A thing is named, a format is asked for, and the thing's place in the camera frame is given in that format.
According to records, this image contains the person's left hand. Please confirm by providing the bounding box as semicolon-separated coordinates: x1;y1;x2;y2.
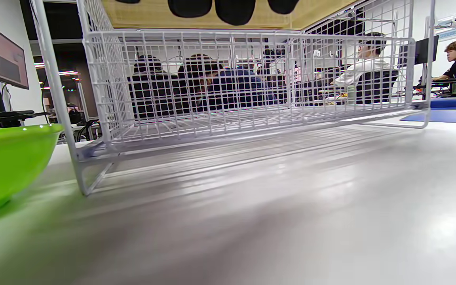
115;0;300;26

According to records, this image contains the wooden top white wire rack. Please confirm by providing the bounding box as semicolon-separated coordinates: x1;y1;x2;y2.
30;0;436;196

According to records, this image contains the black office chair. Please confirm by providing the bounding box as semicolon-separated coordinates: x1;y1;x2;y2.
355;69;399;104
127;55;197;119

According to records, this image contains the green plastic bowl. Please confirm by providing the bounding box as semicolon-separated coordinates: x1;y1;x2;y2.
0;124;64;220

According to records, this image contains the blue mat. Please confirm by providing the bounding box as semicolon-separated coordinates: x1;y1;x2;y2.
400;98;456;124

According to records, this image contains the white mesh sliding drawer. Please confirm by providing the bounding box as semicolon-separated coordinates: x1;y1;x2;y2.
84;31;416;144

